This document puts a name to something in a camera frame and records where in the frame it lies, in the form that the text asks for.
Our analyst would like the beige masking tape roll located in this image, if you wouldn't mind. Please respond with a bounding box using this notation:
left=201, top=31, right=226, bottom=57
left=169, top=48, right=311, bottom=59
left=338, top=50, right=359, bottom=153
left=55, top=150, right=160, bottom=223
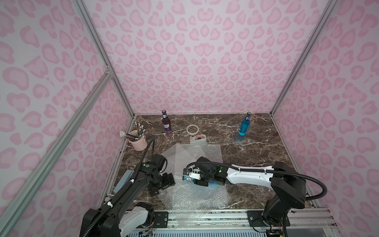
left=186, top=124, right=199, bottom=136

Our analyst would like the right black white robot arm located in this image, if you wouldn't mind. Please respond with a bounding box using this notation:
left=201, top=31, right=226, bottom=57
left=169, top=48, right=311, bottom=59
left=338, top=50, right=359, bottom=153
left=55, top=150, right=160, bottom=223
left=183, top=157, right=328, bottom=228

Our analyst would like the blue glass bottle right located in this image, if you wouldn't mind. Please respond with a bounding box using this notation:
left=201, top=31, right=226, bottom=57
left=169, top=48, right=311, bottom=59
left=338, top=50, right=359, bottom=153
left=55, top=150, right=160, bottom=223
left=238, top=112, right=252, bottom=136

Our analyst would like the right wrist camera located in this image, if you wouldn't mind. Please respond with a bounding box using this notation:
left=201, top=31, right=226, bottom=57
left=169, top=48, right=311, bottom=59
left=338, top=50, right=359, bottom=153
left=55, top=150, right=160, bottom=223
left=182, top=167, right=201, bottom=181

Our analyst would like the purple glass bottle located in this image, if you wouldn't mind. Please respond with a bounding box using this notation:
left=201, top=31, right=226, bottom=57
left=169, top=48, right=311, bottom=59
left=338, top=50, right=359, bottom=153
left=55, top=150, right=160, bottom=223
left=162, top=110, right=172, bottom=134

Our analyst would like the pink pen cup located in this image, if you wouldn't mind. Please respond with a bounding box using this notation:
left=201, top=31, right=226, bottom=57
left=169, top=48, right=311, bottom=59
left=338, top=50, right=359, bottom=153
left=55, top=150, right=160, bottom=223
left=129, top=130, right=148, bottom=151

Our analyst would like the bubble wrap sheet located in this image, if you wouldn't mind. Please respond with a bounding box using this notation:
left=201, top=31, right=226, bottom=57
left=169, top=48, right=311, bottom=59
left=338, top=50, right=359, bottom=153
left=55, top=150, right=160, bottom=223
left=158, top=173, right=231, bottom=210
left=159, top=143, right=230, bottom=208

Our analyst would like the white tape dispenser pink roll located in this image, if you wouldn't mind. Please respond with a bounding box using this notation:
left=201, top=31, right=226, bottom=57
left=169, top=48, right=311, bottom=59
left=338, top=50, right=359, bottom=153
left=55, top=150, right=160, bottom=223
left=189, top=134, right=207, bottom=145

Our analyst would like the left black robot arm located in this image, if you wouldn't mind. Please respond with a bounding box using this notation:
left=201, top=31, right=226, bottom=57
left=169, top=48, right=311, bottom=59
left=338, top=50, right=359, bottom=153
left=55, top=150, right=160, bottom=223
left=80, top=138, right=175, bottom=237

